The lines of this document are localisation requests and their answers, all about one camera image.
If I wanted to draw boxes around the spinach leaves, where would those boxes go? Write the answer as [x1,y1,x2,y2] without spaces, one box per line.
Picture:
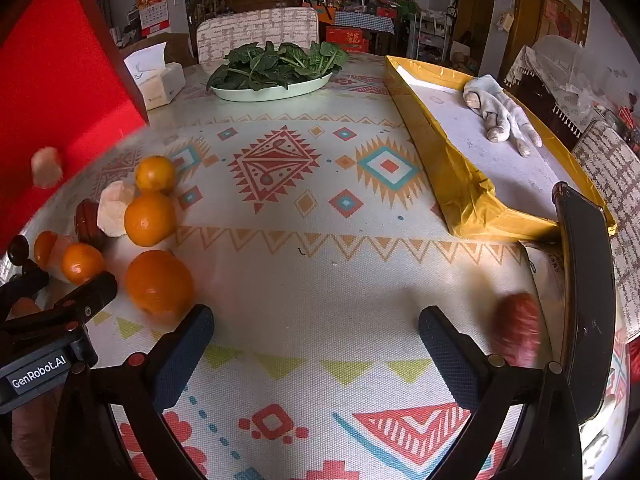
[206,41,349,92]

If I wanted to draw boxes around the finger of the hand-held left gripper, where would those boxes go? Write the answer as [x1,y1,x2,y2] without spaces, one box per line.
[47,271,119,328]
[0,264,51,322]

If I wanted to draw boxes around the red gift box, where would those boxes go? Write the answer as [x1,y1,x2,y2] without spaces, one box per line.
[325,27,373,53]

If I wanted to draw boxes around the large glossy red date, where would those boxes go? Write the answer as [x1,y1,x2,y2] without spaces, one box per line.
[75,198,108,251]

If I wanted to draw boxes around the wooden door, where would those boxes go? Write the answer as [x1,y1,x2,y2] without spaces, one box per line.
[515,0,591,61]

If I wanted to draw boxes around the red plastic tray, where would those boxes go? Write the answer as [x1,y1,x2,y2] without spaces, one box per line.
[0,0,151,256]

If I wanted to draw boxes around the wrinkled red date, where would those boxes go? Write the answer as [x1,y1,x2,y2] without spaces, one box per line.
[492,292,542,368]

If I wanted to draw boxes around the small dark date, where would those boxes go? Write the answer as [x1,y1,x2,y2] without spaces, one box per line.
[7,235,32,266]

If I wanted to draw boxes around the gold cardboard box lid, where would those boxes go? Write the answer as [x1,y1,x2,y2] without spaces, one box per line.
[385,55,618,243]

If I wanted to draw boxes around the white lace furniture cover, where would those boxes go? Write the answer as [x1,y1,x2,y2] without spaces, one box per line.
[504,35,611,136]

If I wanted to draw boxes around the pale green oval plate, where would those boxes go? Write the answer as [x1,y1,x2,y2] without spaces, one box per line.
[210,71,333,102]

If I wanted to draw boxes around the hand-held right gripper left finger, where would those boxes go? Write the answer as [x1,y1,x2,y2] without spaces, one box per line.
[50,304,216,480]

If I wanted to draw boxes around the patterned chair back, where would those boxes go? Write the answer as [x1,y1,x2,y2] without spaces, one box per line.
[196,7,320,65]

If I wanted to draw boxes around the white knitted glove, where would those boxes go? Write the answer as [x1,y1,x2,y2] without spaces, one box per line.
[462,74,543,157]

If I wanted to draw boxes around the small orange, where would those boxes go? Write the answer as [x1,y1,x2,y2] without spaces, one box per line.
[135,155,177,192]
[62,242,105,286]
[33,230,58,268]

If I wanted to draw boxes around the medium orange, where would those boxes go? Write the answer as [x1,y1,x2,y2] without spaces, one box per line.
[124,192,177,247]

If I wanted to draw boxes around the white metal rack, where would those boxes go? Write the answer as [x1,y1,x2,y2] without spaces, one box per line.
[407,10,453,61]

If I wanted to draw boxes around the smartphone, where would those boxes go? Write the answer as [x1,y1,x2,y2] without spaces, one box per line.
[552,182,617,428]

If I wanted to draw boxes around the checkered cloth table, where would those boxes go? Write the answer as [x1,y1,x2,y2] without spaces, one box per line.
[334,10,396,36]

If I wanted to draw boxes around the white tissue pack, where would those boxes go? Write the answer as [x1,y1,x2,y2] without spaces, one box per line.
[124,42,187,111]

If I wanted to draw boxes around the large orange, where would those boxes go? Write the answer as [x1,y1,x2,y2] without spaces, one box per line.
[125,250,196,317]

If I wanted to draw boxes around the red wall calendar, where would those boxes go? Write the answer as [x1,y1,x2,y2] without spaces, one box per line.
[136,0,171,37]

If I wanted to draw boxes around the pale sugarcane chunk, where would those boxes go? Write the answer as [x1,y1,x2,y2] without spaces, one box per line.
[31,146,63,189]
[97,181,137,238]
[49,235,73,283]

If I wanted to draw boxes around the brown chair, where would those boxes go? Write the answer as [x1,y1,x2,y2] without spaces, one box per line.
[120,32,198,68]

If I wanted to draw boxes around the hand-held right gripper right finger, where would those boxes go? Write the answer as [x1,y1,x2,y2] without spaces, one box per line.
[419,306,583,480]

